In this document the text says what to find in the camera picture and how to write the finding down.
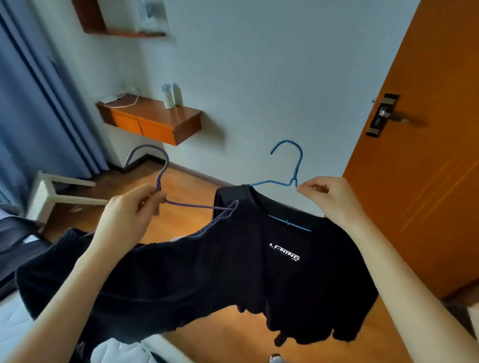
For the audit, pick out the navy shorts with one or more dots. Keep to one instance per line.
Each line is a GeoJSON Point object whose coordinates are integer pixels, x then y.
{"type": "Point", "coordinates": [168, 280]}

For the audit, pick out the small wooden wall shelf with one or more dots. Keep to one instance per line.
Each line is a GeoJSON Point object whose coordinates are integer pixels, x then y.
{"type": "Point", "coordinates": [90, 17]}

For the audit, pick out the black Li-Ning t-shirt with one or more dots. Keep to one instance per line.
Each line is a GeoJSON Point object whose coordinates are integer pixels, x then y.
{"type": "Point", "coordinates": [318, 291]}

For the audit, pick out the person's right forearm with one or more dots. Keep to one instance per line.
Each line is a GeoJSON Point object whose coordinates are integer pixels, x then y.
{"type": "Point", "coordinates": [411, 299]}

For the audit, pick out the person's right hand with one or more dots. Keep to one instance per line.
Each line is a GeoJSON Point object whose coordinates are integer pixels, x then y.
{"type": "Point", "coordinates": [336, 202]}

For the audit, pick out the dark grey pants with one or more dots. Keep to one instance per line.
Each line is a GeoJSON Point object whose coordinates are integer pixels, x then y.
{"type": "Point", "coordinates": [18, 254]}

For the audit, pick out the person's left hand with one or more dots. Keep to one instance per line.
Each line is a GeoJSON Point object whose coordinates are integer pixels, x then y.
{"type": "Point", "coordinates": [123, 224]}

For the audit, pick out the orange wooden door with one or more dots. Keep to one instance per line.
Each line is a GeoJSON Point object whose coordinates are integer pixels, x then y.
{"type": "Point", "coordinates": [430, 149]}

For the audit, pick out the blue hanger of black shirt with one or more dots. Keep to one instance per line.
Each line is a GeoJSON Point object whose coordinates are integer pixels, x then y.
{"type": "Point", "coordinates": [299, 161]}

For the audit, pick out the clear plastic bag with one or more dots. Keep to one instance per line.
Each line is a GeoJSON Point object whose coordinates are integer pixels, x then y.
{"type": "Point", "coordinates": [151, 15]}

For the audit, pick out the dark grey shoe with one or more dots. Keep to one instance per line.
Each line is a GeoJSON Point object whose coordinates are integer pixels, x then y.
{"type": "Point", "coordinates": [277, 359]}

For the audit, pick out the white bottle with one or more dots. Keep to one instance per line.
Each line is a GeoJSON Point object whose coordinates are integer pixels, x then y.
{"type": "Point", "coordinates": [168, 98]}

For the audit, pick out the person's left forearm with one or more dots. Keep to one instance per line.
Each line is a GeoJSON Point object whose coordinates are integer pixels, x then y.
{"type": "Point", "coordinates": [63, 310]}

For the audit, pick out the wooden wall shelf with drawers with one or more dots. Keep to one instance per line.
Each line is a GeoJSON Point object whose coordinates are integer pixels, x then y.
{"type": "Point", "coordinates": [157, 123]}

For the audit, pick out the blue curtain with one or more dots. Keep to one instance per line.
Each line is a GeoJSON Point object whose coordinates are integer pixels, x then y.
{"type": "Point", "coordinates": [37, 112]}

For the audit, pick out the white quilted mattress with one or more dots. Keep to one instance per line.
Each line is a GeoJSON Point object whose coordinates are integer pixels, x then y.
{"type": "Point", "coordinates": [15, 329]}

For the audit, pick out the purple hanger of navy shorts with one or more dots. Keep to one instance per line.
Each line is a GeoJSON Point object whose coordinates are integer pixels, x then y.
{"type": "Point", "coordinates": [164, 164]}

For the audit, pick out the white stool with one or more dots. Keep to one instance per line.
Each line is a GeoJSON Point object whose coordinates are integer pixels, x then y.
{"type": "Point", "coordinates": [39, 198]}

